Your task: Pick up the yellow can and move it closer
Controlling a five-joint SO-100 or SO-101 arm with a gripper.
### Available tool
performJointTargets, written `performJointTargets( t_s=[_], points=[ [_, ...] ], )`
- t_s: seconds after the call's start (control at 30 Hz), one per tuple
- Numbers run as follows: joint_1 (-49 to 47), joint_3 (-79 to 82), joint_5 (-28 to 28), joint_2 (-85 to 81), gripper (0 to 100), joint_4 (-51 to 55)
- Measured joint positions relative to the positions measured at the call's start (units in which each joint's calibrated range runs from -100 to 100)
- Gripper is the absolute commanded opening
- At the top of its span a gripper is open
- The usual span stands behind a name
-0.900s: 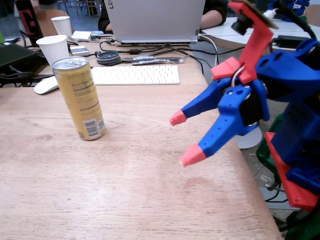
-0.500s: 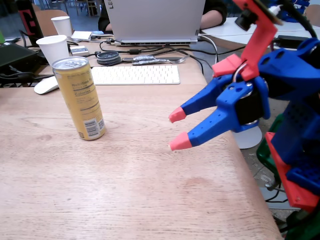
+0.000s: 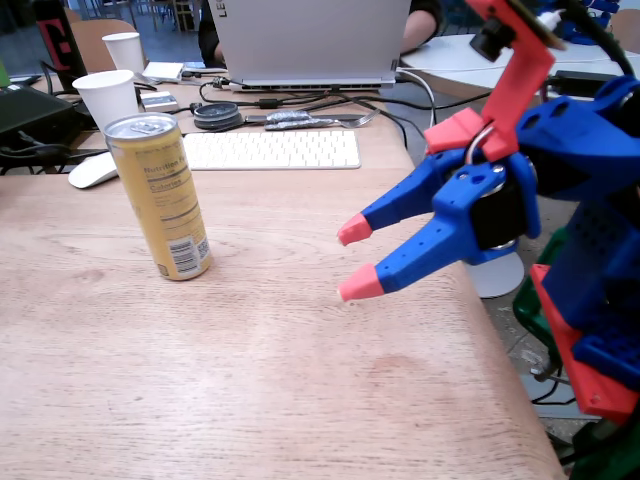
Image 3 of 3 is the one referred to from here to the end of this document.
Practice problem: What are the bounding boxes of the green clamp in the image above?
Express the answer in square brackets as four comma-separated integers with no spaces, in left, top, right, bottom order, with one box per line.
[512,227,569,361]
[569,417,640,480]

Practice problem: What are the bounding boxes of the white computer mouse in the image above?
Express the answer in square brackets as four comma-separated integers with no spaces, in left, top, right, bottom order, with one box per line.
[67,151,120,190]

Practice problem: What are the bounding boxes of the silver laptop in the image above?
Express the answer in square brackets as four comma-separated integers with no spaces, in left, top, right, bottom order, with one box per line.
[208,0,414,94]

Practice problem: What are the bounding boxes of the red wrist camera mount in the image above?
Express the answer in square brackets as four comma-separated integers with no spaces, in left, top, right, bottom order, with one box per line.
[423,0,569,164]

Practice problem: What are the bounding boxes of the white paper cup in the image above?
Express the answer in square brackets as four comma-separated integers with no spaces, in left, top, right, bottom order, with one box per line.
[102,32,146,75]
[72,69,139,134]

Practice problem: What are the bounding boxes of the black cable with ferrite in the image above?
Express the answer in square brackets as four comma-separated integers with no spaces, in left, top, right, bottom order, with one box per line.
[199,79,494,114]

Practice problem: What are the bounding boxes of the white cable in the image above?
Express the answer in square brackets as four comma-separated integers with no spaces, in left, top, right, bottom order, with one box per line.
[397,67,436,132]

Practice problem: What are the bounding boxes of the red robot base plate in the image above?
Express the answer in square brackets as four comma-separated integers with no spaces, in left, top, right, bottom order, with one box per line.
[528,263,640,426]

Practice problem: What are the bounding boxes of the black dock cables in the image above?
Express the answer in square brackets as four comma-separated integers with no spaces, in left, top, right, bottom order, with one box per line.
[0,129,74,174]

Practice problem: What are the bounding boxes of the white adapter box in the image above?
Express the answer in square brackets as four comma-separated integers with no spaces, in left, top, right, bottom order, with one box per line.
[142,61,185,84]

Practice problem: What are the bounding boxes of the foil wrapped packet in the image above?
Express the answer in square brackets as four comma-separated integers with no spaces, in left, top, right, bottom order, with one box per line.
[264,110,314,131]

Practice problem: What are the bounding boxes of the blue background robot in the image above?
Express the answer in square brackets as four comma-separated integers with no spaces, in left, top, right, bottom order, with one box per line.
[537,0,621,46]

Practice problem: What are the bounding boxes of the black power brick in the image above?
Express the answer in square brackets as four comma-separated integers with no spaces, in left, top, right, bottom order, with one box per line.
[547,69,619,99]

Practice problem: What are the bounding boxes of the small grey white box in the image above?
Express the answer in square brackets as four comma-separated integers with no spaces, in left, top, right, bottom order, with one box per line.
[138,91,180,114]

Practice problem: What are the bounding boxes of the white round table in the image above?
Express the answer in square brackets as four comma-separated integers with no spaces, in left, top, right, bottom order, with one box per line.
[399,33,640,300]

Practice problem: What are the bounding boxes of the yellow energy drink can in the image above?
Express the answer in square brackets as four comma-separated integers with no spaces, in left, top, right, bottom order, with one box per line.
[104,112,214,281]

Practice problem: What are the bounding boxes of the black stand with red letter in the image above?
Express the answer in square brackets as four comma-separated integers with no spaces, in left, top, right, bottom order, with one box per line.
[33,0,89,94]

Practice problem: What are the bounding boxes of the black dock box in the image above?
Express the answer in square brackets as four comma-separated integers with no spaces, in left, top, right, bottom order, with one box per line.
[0,87,84,149]

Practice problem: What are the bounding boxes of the person in black shirt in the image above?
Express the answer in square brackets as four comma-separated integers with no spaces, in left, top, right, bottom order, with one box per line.
[197,0,229,69]

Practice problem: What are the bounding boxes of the wooden chair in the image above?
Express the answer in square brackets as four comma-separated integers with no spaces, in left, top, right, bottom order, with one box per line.
[64,18,149,74]

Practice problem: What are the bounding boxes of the blue gripper black motor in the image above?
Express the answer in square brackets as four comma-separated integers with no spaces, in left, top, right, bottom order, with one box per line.
[337,149,544,303]

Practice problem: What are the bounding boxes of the white keyboard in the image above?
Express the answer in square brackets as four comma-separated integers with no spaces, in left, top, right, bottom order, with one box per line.
[182,130,362,171]

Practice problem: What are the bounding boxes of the person forearm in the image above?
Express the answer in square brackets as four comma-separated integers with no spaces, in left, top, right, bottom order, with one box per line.
[399,0,444,54]

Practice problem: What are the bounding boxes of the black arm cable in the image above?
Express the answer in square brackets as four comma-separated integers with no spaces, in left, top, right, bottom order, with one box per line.
[564,0,639,79]

